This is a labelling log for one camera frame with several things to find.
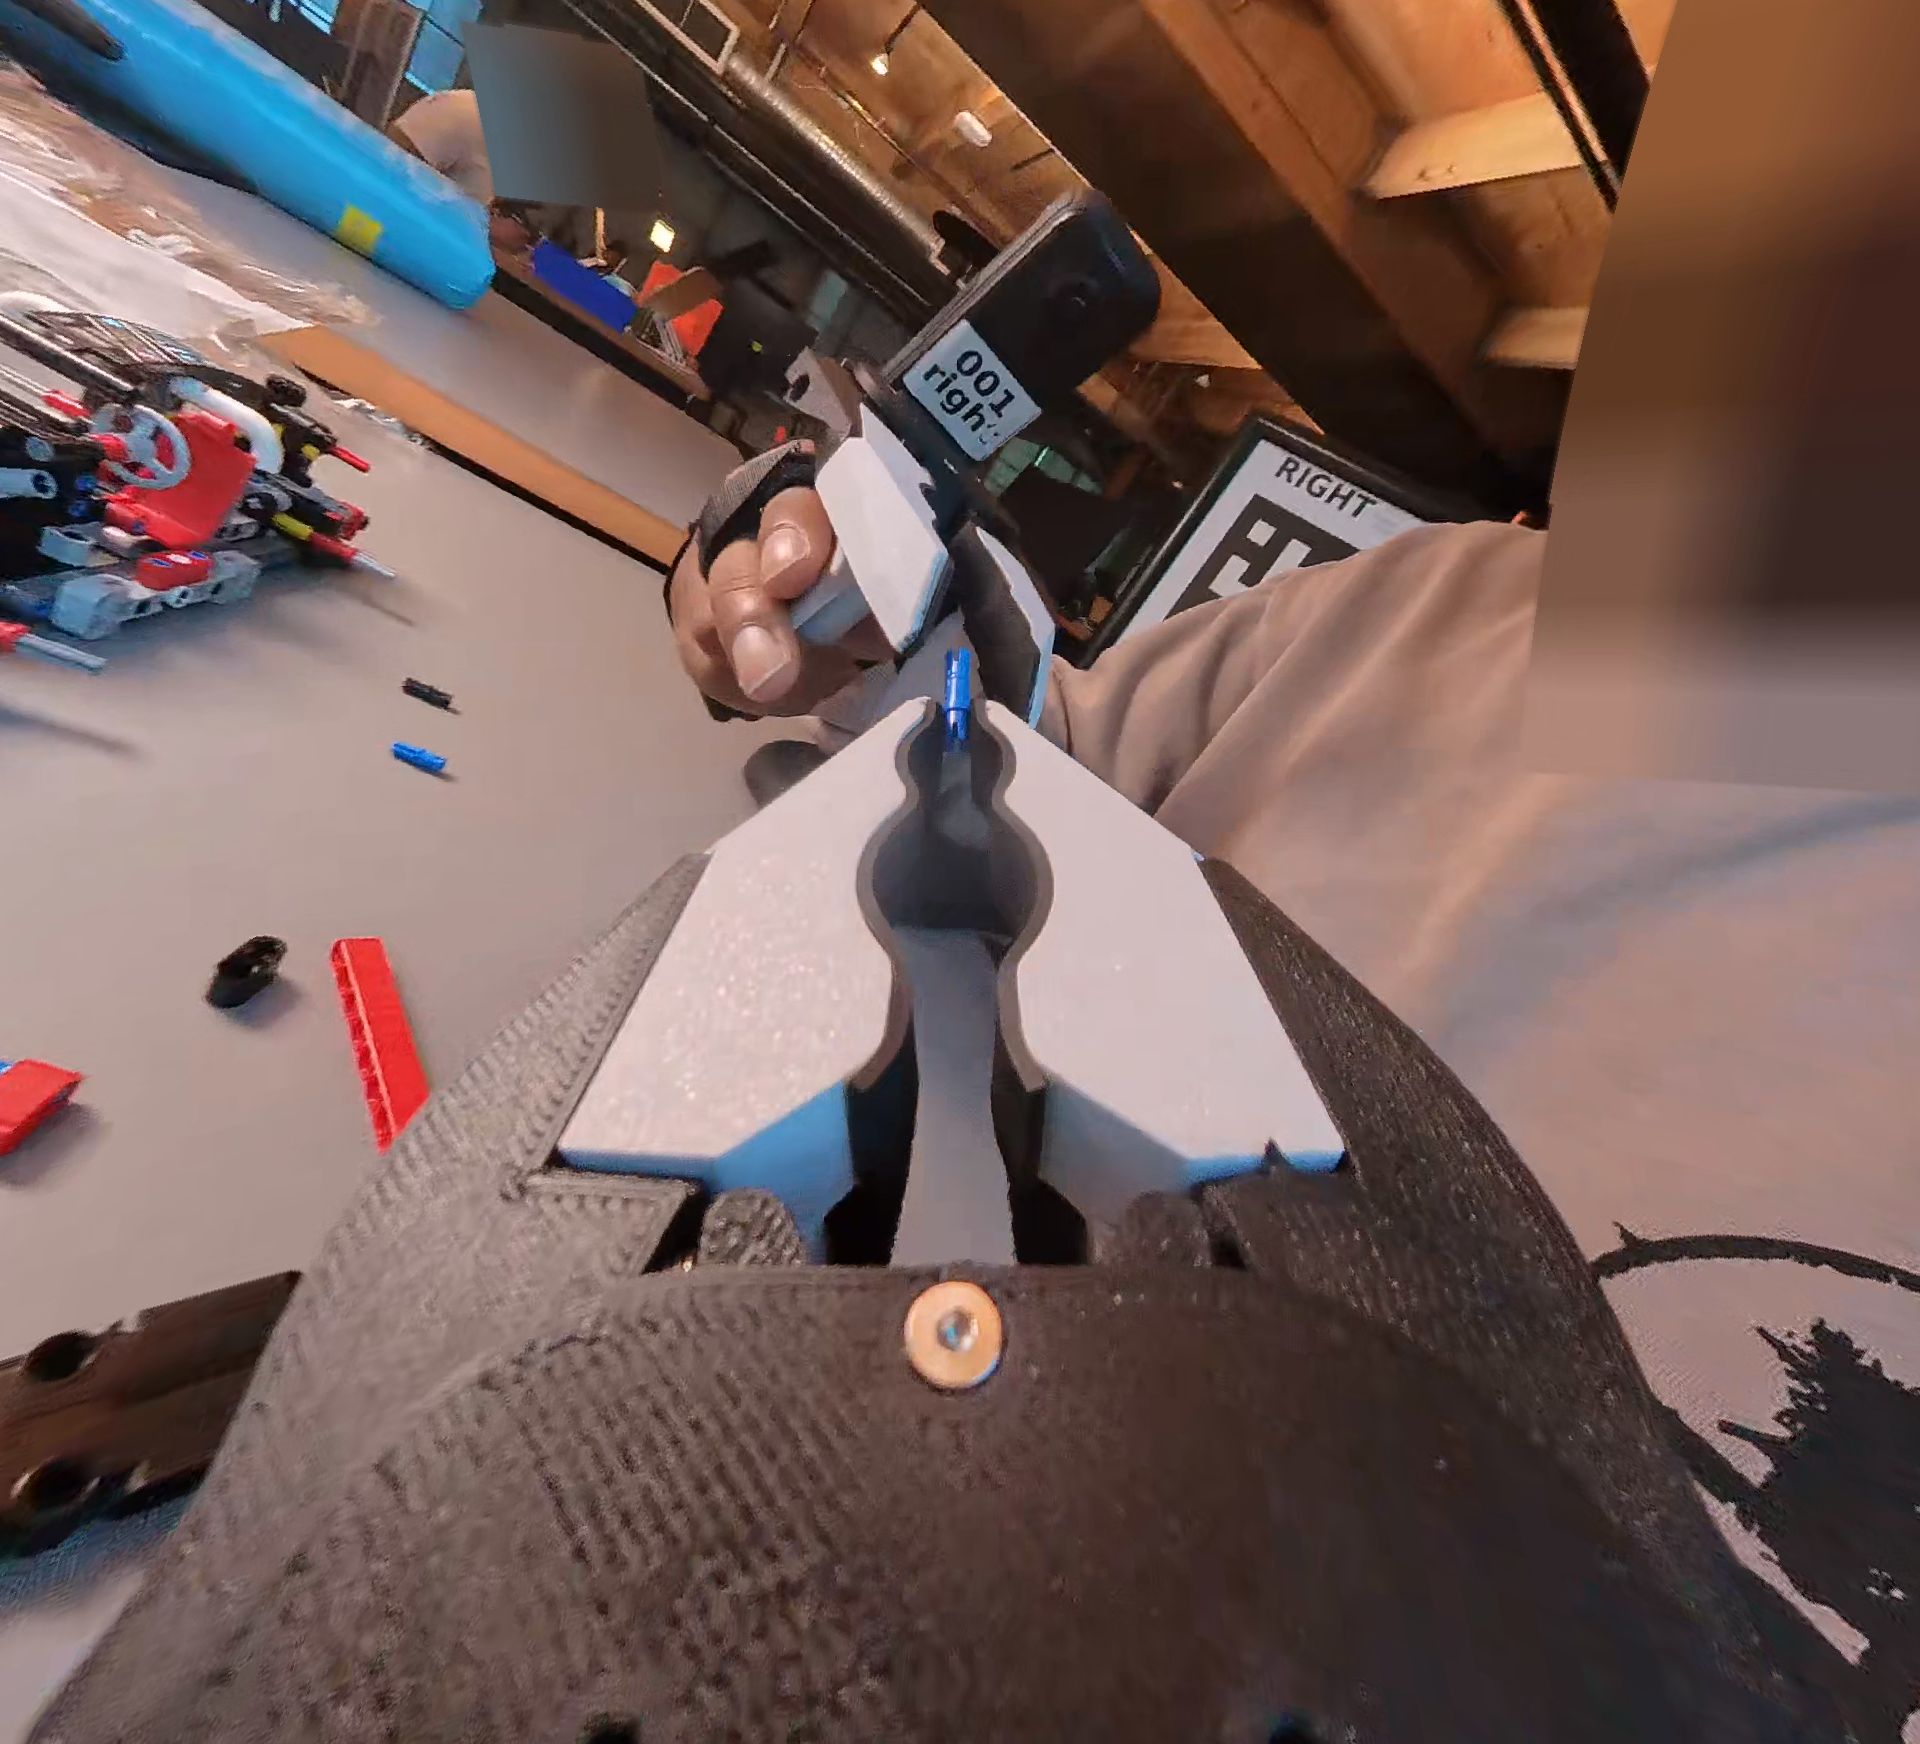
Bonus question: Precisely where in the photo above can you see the light blue padded case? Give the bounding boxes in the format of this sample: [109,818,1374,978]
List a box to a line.
[0,0,496,313]

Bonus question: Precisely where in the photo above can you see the person's right forearm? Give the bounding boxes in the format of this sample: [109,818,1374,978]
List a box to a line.
[1042,520,1546,816]

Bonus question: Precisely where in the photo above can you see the partly built lego car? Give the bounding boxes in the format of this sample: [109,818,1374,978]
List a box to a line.
[0,304,400,673]

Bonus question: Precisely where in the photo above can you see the red lego connector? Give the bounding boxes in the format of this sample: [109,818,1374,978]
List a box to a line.
[0,1058,86,1157]

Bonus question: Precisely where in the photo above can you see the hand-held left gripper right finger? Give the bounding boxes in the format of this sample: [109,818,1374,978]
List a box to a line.
[982,709,1350,1232]

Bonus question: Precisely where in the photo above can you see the black lego panel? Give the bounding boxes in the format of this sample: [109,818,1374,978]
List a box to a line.
[0,1269,300,1558]

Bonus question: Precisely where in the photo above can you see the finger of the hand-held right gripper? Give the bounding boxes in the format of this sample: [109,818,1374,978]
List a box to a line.
[813,406,957,657]
[934,526,1058,733]

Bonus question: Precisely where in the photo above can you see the blue crate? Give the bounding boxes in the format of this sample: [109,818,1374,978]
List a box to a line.
[527,239,639,334]

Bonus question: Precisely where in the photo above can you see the person's right hand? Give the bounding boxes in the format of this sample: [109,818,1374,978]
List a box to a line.
[666,469,868,726]

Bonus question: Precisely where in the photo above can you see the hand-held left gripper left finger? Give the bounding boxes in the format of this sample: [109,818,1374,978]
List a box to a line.
[553,698,931,1255]

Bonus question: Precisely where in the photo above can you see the long red lego beam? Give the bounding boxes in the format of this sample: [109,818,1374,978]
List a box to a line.
[328,936,433,1153]

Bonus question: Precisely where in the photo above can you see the black framed marker sign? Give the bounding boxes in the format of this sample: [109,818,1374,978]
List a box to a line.
[1080,417,1441,665]

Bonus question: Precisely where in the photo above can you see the metal ventilation duct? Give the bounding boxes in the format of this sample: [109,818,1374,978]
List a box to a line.
[509,0,962,268]

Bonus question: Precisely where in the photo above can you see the clear plastic bag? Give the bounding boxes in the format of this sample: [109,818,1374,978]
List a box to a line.
[0,70,377,344]

